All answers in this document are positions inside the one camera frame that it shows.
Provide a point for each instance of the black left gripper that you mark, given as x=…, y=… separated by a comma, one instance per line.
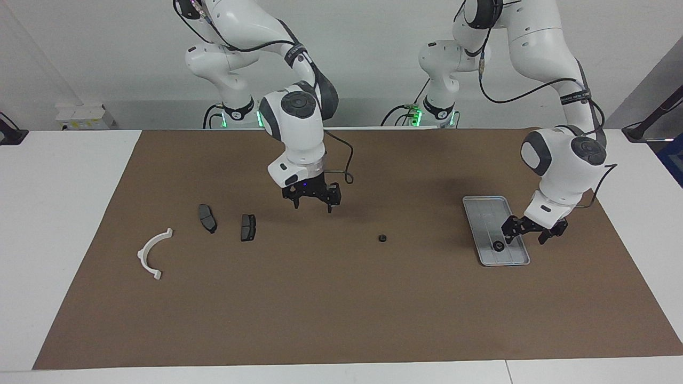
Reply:
x=533, y=226

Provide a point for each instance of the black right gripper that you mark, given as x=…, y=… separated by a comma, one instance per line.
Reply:
x=312, y=191

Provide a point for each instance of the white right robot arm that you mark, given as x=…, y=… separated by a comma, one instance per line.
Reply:
x=299, y=133

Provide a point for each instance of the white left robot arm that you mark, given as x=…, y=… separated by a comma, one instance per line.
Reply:
x=565, y=165

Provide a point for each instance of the silver metal tray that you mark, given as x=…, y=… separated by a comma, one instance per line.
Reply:
x=485, y=213

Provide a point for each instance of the short grey brake pad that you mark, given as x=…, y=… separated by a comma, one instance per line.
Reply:
x=248, y=228

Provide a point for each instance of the long grey brake pad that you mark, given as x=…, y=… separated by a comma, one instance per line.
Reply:
x=207, y=218

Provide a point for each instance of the brown table mat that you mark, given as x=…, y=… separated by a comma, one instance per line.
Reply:
x=341, y=309

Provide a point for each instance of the blue box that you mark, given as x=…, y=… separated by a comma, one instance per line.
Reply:
x=673, y=160

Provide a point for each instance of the black table clamp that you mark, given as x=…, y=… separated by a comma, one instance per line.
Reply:
x=10, y=136

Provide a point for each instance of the white wall socket box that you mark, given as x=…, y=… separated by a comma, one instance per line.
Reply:
x=85, y=117

